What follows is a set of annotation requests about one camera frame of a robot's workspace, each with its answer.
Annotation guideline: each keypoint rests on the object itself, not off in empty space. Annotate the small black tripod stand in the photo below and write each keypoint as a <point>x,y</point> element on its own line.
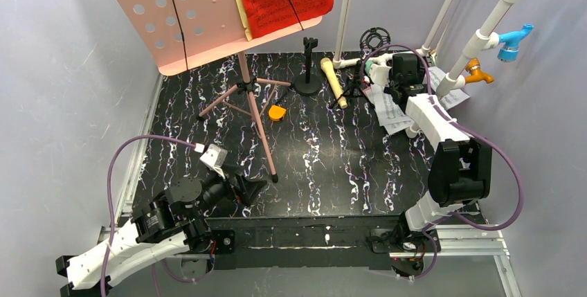
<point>371,40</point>

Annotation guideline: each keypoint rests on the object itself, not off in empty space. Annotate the orange tape measure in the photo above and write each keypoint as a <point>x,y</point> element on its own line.
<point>277,113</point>

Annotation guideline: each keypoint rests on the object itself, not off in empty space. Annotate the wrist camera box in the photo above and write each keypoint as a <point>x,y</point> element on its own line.
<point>378,72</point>
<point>213,157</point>

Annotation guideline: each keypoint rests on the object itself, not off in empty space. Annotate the black microphone stand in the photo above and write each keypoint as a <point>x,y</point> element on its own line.
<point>307,84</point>

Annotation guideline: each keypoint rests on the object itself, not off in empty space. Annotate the yellow sheet music page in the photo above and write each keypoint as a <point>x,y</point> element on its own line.
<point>244,19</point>

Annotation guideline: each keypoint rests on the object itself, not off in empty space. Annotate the right robot arm base mount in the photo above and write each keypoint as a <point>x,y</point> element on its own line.
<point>406,248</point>

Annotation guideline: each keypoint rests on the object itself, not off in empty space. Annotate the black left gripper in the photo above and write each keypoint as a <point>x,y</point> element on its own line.
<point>238,187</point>

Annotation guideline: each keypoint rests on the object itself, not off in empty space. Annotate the white sheet music page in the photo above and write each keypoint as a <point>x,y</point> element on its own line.
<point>397,127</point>
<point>389,112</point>

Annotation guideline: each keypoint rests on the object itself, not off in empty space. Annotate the aluminium rail frame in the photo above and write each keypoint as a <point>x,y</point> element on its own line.
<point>303,238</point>

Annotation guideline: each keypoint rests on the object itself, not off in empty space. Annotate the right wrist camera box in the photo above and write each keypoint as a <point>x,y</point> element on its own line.
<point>378,72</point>

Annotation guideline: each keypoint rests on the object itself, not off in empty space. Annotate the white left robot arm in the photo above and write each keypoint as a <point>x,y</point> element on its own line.
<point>172,223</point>

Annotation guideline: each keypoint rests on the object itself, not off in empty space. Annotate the blue pipe fitting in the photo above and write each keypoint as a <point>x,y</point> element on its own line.
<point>510,43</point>

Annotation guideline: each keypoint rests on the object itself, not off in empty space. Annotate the cream yellow microphone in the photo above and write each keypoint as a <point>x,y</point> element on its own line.
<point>327,67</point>

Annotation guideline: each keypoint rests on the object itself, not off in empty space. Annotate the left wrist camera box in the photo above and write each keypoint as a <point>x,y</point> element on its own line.
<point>213,157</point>

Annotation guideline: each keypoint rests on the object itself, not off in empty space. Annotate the orange pipe fitting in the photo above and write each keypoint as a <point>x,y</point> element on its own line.
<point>476,74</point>

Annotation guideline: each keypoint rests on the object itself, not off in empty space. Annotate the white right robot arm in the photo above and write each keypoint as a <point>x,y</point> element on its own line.
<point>461,166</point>

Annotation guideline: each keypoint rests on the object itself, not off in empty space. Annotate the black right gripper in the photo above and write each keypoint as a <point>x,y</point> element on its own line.
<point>404,87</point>

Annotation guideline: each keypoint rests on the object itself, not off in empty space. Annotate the pink music stand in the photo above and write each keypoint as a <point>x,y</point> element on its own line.
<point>184,34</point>

